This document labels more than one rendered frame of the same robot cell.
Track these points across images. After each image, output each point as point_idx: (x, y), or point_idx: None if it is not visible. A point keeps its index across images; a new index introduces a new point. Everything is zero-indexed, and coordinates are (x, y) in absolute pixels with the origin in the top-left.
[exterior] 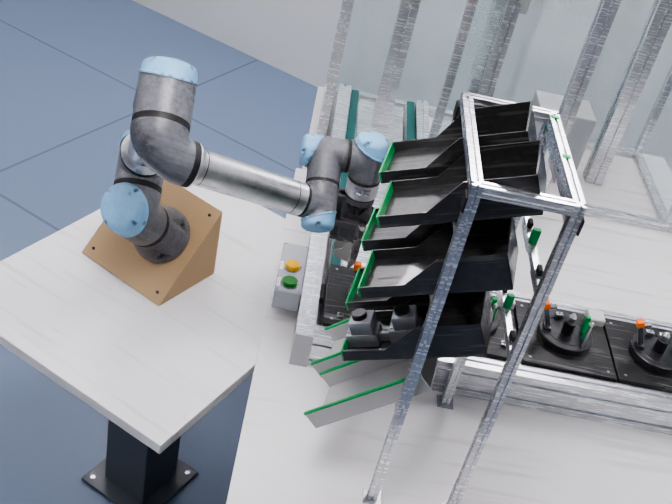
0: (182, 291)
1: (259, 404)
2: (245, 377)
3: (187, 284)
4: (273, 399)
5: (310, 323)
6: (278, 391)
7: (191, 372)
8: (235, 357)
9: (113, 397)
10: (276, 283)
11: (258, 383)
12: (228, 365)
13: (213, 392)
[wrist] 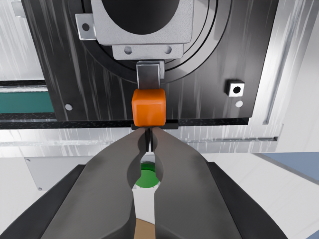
0: (152, 225)
1: (316, 140)
2: (258, 153)
3: (145, 228)
4: (309, 128)
5: (246, 133)
6: (296, 124)
7: (265, 199)
8: (239, 171)
9: (295, 236)
10: (154, 188)
11: (282, 146)
12: (253, 175)
13: (293, 180)
